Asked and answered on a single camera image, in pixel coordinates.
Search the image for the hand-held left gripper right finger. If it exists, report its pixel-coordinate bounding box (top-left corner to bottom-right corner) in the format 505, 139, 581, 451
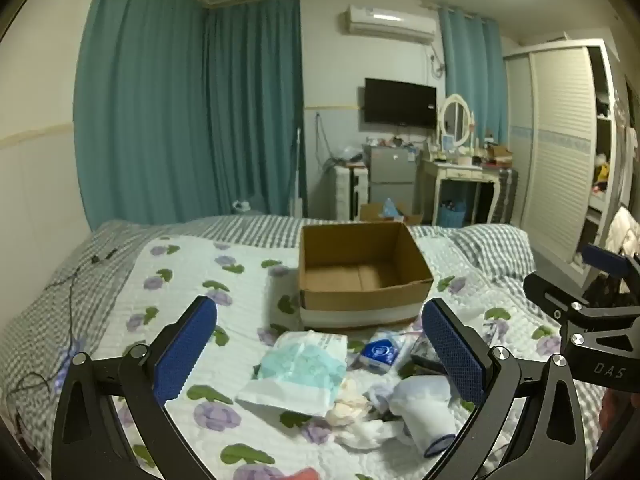
421, 297, 584, 480

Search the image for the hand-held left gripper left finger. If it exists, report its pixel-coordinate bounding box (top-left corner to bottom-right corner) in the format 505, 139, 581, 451
50, 295, 219, 480

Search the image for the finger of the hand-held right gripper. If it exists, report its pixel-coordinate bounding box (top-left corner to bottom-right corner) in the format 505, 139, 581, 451
522, 271, 593, 322
582, 242, 640, 306

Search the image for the dark plastic packet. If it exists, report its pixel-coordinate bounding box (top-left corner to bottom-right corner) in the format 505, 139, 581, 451
409, 332, 448, 377

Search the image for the white cloth with blue trim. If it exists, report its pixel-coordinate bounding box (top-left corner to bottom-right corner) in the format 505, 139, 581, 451
389, 375, 476, 459

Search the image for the blue tissue pack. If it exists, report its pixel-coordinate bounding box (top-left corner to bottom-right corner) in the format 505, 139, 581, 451
359, 330, 417, 374

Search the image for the white floral quilt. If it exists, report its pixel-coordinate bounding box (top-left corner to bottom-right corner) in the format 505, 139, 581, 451
107, 232, 608, 480

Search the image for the yellow plush toy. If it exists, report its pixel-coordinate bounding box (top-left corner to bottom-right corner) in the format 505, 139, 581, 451
593, 154, 612, 194

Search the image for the teal face mask packet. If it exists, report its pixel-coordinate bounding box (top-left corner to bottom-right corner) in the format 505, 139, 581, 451
235, 330, 349, 417

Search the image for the white crumpled cloth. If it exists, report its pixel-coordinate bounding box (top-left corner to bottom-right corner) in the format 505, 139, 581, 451
336, 417, 403, 450

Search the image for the open brown cardboard box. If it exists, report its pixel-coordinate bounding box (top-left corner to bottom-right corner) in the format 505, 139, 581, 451
298, 221, 435, 332

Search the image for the white sliding door wardrobe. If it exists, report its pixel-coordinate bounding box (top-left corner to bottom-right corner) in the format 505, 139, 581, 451
502, 38, 622, 265

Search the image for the blue plastic basket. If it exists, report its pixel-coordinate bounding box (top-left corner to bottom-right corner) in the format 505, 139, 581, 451
438, 202, 469, 227

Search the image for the grey checked bed sheet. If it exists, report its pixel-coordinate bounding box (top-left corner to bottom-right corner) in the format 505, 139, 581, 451
0, 214, 537, 463

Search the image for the brown box on dresser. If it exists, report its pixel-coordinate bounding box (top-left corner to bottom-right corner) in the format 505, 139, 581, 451
486, 144, 514, 167

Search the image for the white dressing table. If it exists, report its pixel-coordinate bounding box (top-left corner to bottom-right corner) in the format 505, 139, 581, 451
418, 158, 502, 227

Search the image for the small cardboard box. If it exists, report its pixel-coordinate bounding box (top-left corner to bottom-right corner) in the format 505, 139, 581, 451
359, 203, 424, 226

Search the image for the silver mini fridge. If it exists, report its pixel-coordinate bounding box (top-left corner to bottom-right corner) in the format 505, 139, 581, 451
367, 144, 419, 217

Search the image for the white low cabinet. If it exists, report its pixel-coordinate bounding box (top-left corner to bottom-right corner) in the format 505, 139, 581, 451
327, 165, 371, 220

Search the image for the white oval mirror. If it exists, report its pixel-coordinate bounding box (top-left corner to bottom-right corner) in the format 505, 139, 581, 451
438, 93, 474, 151

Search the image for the narrow teal curtain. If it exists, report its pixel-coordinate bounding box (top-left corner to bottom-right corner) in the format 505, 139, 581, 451
438, 6, 509, 145

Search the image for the wide teal curtain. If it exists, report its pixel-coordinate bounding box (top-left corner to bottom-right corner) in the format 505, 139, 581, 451
73, 0, 306, 231

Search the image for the white air conditioner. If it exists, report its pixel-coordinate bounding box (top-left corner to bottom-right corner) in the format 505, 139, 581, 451
342, 4, 437, 45

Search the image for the black cable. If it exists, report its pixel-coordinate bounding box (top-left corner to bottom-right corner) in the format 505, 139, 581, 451
9, 247, 119, 397

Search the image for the black wall television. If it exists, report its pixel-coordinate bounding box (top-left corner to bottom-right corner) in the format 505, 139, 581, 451
363, 77, 438, 130

